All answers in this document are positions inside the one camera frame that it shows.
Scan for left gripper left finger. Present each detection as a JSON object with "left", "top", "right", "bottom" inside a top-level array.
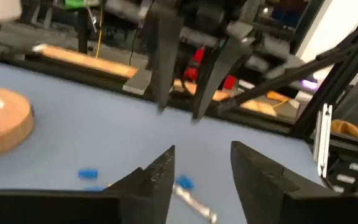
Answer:
[{"left": 0, "top": 145, "right": 176, "bottom": 224}]

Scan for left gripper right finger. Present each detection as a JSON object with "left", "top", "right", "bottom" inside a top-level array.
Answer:
[{"left": 231, "top": 141, "right": 358, "bottom": 224}]

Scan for red object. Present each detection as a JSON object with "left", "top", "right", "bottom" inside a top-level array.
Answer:
[{"left": 181, "top": 46, "right": 206, "bottom": 82}]

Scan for green object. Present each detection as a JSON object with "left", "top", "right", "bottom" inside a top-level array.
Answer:
[{"left": 63, "top": 0, "right": 101, "bottom": 9}]

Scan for yellow extension cord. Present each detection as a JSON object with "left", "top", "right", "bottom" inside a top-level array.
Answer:
[{"left": 94, "top": 9, "right": 104, "bottom": 60}]

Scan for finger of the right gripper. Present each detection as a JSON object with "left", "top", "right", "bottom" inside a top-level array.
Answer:
[
  {"left": 144, "top": 12, "right": 183, "bottom": 111},
  {"left": 193, "top": 37, "right": 245, "bottom": 119}
]

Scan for blue-grey table mat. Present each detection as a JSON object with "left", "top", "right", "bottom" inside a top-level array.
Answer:
[{"left": 0, "top": 62, "right": 326, "bottom": 224}]

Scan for silver aluminium bracket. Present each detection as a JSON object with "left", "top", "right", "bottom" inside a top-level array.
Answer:
[{"left": 313, "top": 103, "right": 334, "bottom": 179}]

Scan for white-shade wooden-base table lamp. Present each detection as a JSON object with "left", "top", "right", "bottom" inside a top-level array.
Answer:
[{"left": 0, "top": 0, "right": 35, "bottom": 160}]

